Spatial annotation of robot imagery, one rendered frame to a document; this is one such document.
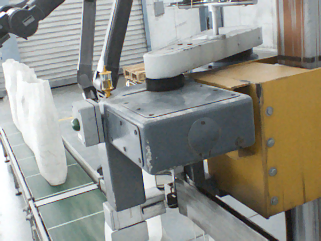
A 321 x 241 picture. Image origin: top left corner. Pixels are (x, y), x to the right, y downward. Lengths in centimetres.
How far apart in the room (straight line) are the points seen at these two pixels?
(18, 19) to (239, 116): 68
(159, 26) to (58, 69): 242
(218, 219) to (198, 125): 23
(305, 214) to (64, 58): 765
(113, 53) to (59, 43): 724
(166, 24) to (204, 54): 841
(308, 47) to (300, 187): 33
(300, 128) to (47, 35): 772
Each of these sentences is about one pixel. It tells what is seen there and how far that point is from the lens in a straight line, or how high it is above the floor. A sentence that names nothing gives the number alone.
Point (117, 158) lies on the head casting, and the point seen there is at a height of 120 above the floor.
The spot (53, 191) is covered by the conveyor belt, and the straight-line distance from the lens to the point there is 289.
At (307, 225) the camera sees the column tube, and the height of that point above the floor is 89.
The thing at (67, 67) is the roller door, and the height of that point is 35.
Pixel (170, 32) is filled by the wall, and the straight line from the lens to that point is 946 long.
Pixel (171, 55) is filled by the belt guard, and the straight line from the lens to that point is 91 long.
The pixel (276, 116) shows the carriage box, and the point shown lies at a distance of 95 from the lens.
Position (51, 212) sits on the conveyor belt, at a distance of 263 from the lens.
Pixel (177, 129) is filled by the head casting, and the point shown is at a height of 131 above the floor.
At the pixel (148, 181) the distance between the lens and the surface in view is 123.
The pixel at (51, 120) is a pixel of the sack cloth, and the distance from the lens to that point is 283.
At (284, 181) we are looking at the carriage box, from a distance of 101.
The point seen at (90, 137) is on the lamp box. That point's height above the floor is 126.
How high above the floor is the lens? 154
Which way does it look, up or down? 14 degrees down
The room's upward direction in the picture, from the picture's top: 7 degrees counter-clockwise
